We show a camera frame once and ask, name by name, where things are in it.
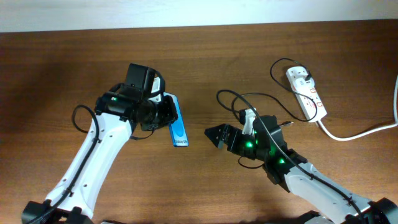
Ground blue Samsung Galaxy smartphone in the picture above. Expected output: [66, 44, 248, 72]
[164, 92, 189, 147]

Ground black charger cable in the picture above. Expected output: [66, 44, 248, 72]
[216, 57, 318, 126]

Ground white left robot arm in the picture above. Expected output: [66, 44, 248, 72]
[21, 63, 189, 223]

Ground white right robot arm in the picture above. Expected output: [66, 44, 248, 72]
[205, 115, 397, 223]

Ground white charger plug adapter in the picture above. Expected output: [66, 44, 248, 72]
[294, 78, 315, 91]

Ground white power strip cord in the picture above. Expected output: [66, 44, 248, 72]
[316, 74, 398, 142]

